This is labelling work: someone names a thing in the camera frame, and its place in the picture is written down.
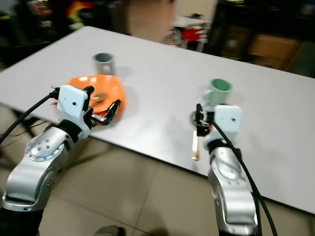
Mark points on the yellow and red toy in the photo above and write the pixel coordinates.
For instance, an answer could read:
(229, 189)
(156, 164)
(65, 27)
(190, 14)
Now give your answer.
(78, 10)

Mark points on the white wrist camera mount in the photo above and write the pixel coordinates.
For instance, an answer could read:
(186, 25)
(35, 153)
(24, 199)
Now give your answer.
(228, 118)
(74, 105)

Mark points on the brown cardboard box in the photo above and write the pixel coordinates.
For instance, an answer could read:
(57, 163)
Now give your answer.
(273, 46)

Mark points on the gold spoon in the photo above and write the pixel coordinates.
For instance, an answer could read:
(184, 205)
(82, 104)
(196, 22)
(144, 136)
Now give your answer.
(195, 147)

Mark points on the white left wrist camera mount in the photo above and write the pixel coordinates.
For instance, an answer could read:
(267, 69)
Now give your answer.
(74, 105)

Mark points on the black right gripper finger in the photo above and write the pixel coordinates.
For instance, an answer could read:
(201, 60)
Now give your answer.
(199, 114)

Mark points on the black cabinet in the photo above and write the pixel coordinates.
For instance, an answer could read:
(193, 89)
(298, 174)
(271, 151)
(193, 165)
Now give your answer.
(226, 29)

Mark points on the grey robot foot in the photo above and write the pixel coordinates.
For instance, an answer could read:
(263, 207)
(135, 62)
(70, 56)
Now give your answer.
(109, 231)

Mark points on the grey cup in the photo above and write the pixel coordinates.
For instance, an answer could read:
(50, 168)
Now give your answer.
(104, 66)

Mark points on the orange bowl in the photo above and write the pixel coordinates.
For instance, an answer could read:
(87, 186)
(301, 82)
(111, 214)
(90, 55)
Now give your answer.
(110, 88)

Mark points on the red and white object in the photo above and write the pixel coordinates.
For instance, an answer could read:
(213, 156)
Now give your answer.
(191, 34)

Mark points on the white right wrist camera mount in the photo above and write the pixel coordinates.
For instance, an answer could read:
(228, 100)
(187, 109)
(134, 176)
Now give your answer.
(228, 118)

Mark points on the dark shelf unit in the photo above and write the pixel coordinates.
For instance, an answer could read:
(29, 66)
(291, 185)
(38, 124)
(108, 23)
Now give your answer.
(24, 24)

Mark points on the green mug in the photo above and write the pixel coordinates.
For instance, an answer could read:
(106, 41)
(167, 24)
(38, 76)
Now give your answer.
(218, 96)

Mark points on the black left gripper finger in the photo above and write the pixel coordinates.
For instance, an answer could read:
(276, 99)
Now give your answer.
(89, 90)
(113, 109)

